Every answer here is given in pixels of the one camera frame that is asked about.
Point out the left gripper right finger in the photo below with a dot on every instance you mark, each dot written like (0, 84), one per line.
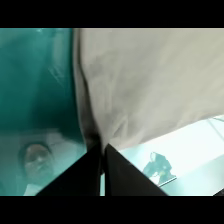
(128, 178)

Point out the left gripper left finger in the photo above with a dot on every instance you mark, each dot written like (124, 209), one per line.
(80, 176)

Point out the beige garment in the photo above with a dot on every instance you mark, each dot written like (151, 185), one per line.
(143, 80)

